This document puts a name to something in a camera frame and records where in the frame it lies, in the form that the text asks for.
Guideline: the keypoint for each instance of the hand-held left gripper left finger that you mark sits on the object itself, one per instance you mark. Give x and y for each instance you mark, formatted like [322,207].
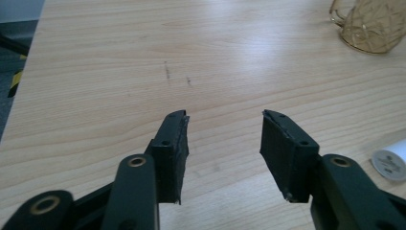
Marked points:
[170,159]

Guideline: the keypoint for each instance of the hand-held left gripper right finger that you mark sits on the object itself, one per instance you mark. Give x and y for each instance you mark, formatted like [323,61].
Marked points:
[287,159]

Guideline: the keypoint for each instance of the white toothpaste tube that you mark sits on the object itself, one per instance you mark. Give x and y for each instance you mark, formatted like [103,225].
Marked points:
[391,163]

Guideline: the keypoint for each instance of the amber glass cup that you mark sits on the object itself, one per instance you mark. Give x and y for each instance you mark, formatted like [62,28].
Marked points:
[373,30]

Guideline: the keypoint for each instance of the yellow-black floor tape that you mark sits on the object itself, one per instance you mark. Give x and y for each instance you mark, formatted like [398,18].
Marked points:
[15,83]

